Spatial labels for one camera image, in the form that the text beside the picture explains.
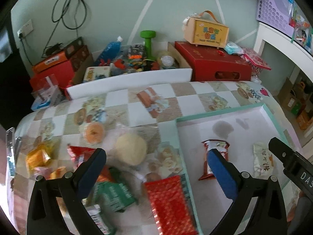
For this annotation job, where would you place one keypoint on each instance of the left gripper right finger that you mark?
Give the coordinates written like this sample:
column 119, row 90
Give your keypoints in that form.
column 269, row 214

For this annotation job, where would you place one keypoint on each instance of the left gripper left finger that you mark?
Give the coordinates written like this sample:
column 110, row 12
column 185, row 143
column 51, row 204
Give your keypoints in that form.
column 44, row 215

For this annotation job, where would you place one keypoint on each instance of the white green cracker packet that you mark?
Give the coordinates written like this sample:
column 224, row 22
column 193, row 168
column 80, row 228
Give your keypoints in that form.
column 100, row 220

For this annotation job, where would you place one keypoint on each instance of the white orange snack packet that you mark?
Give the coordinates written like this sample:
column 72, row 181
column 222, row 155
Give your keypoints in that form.
column 263, row 161

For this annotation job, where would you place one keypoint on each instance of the red peanut snack bag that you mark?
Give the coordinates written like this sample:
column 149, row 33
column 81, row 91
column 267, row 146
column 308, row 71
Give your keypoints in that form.
column 80, row 154

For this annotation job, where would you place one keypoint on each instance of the yellow cake packet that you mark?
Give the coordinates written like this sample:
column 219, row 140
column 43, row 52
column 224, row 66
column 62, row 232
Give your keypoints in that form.
column 40, row 156

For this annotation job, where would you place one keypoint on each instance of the dark green snack packet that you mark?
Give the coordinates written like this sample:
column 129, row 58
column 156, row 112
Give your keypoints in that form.
column 115, row 194

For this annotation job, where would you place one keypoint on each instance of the round bun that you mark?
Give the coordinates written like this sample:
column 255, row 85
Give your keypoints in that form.
column 128, row 147

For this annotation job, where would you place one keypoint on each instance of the red white snack packet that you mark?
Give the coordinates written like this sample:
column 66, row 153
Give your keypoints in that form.
column 214, row 150

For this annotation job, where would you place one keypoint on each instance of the red patterned wafer packet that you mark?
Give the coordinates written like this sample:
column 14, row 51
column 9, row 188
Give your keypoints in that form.
column 169, row 207

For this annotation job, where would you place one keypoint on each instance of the beige swiss roll packet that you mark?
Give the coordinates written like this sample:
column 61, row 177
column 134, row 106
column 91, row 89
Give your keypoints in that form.
column 58, row 173

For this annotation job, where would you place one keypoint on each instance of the pink snack packet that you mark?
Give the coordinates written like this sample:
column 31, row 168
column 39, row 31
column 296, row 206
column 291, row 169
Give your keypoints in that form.
column 42, row 171

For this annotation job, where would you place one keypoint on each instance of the teal rimmed white tray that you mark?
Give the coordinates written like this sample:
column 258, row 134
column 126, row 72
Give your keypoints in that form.
column 241, row 127

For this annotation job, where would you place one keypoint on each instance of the smartphone on stand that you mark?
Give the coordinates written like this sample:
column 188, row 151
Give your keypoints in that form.
column 10, row 151

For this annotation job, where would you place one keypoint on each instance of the clear plastic box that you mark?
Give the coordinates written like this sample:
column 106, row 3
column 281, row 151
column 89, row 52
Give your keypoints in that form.
column 46, row 93

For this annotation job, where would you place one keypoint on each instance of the red patterned pouch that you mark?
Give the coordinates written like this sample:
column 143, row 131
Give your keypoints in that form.
column 256, row 62

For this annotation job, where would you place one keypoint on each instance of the white shelf unit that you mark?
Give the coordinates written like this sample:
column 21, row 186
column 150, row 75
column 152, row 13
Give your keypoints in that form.
column 292, row 50

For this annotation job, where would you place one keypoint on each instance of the card game box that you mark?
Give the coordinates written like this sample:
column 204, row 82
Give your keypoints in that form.
column 96, row 73

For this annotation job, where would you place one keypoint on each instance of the red box stack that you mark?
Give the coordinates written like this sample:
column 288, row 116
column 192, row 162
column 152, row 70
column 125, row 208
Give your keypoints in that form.
column 66, row 72

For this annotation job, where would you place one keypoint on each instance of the orange flat box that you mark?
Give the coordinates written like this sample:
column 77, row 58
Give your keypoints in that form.
column 49, row 62

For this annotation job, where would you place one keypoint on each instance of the large red gift box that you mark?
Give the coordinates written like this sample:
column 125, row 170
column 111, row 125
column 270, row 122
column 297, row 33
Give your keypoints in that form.
column 212, row 64

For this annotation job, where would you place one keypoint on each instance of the wet wipes pack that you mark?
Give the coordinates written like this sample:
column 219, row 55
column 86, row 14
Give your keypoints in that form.
column 233, row 49

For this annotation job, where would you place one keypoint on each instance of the cardboard toy box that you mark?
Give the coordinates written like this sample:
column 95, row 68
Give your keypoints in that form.
column 173, row 69

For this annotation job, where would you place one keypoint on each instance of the toy pile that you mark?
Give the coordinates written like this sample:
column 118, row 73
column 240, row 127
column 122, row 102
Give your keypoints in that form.
column 132, row 59

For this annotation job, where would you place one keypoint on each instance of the blue water bottle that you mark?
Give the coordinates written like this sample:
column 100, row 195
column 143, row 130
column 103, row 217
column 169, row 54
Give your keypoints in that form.
column 109, row 53

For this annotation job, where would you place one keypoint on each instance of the clear bottle white cap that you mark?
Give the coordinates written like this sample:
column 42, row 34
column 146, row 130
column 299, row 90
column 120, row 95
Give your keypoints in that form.
column 166, row 60

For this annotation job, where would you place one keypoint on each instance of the purple perforated basket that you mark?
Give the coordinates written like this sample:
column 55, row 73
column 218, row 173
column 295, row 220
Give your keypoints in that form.
column 277, row 14

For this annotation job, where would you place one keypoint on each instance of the green dumbbell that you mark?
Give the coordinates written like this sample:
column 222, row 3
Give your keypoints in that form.
column 148, row 35

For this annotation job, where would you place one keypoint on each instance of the yellow wooden handle box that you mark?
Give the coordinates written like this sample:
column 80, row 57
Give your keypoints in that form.
column 204, row 29

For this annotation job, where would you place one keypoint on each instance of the wall power socket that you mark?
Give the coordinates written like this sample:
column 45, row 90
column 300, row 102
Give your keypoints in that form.
column 25, row 29

